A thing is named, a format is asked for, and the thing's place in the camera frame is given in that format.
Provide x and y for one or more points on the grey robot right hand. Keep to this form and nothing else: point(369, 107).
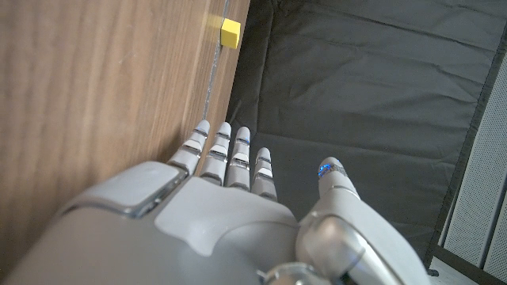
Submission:
point(198, 229)

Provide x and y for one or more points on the small yellow cube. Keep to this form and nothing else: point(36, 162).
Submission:
point(230, 33)

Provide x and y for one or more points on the black backdrop crossbar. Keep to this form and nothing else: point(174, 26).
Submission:
point(466, 158)

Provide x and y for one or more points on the white perforated panel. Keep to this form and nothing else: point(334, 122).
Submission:
point(487, 198)

